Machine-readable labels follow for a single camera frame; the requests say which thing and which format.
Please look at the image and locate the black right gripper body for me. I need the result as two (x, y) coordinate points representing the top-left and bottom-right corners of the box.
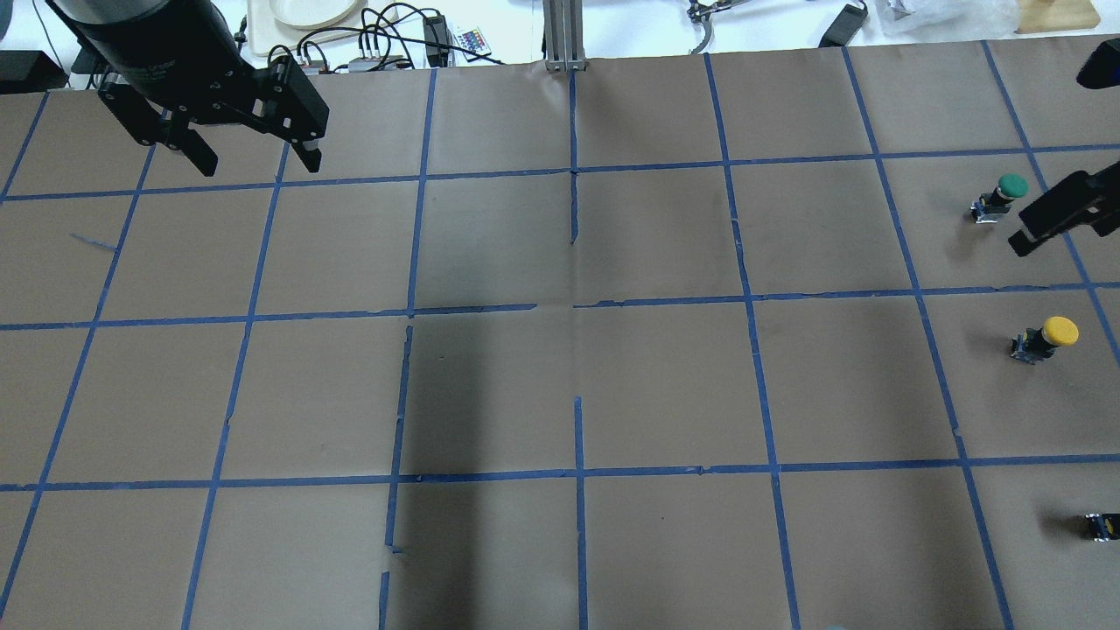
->
(1008, 161), (1119, 256)

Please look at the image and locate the green push button switch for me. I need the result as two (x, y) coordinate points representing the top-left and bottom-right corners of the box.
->
(969, 174), (1032, 226)

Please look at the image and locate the yellow push button switch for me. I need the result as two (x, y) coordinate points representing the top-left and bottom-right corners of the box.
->
(1011, 316), (1081, 364)

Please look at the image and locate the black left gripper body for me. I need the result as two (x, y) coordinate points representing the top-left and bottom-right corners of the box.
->
(94, 39), (332, 149)

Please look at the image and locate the black power adapter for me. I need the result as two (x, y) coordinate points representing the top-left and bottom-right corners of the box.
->
(816, 1), (869, 48)

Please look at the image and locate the white plate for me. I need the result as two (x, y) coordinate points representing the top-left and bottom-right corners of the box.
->
(269, 0), (364, 33)

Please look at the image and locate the aluminium frame post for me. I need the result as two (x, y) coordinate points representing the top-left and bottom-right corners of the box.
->
(542, 0), (587, 74)

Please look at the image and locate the rgb remote control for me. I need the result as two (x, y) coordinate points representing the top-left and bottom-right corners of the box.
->
(452, 28), (493, 57)

